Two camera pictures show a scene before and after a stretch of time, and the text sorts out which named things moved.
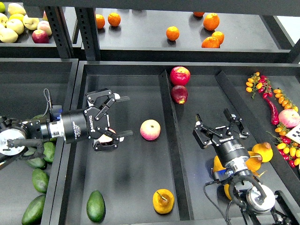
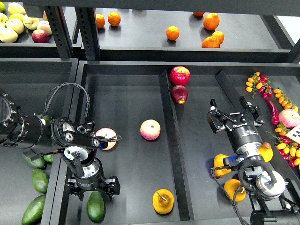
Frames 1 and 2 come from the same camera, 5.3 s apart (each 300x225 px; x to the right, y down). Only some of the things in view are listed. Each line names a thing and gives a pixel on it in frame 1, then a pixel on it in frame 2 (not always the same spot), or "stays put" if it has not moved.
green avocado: [95, 206] stays put
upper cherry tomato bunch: [260, 83] stays put
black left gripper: [80, 124] -> [93, 180]
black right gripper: [234, 153] -> [243, 131]
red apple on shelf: [40, 36] stays put
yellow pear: [163, 200] stays put
